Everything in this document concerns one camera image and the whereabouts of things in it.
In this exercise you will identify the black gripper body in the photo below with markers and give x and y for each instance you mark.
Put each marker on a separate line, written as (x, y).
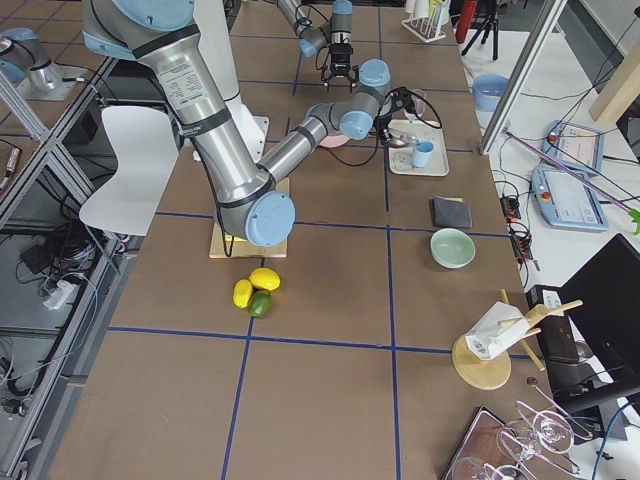
(340, 55)
(385, 131)

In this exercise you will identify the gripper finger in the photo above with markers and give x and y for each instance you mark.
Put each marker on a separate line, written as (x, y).
(353, 77)
(326, 76)

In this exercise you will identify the steel ice scoop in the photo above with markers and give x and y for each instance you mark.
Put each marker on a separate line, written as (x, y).
(401, 141)

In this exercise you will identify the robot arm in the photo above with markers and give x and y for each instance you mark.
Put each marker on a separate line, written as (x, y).
(334, 35)
(186, 45)

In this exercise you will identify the blue plastic cup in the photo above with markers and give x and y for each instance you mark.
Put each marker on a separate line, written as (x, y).
(421, 153)

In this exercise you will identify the wooden cup stand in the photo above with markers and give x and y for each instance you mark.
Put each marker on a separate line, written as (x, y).
(481, 356)

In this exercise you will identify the clear wine glass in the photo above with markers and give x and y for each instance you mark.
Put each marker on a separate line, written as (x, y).
(415, 108)

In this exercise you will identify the pink bowl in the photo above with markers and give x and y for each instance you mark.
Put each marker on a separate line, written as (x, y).
(334, 140)

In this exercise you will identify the cream bear tray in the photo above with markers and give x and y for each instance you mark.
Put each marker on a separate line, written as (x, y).
(400, 159)

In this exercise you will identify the blue plastic basin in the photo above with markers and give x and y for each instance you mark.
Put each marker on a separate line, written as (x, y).
(487, 90)

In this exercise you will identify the grey folded cloth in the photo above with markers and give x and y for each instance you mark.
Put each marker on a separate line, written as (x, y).
(449, 212)

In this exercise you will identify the green bowl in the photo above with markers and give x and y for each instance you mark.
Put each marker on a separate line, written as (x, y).
(452, 248)

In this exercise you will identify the white chair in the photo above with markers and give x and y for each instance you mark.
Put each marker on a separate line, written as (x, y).
(146, 152)

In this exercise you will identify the teach pendant tablet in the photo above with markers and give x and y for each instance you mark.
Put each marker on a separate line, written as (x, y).
(578, 147)
(565, 202)

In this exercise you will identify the wooden cutting board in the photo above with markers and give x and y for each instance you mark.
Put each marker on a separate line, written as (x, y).
(268, 225)

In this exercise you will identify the yellow lemon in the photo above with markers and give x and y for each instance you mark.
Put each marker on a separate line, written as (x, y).
(265, 278)
(242, 293)

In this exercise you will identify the green lime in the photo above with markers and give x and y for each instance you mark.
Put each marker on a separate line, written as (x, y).
(260, 303)

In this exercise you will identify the black monitor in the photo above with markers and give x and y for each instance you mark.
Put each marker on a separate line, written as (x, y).
(608, 320)

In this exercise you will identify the upside-down wine glass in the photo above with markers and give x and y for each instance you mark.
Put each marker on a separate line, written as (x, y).
(554, 428)

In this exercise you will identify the white wire rack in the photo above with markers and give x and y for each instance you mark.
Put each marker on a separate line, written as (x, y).
(426, 19)

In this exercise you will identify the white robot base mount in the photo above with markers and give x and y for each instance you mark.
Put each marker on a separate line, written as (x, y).
(252, 130)

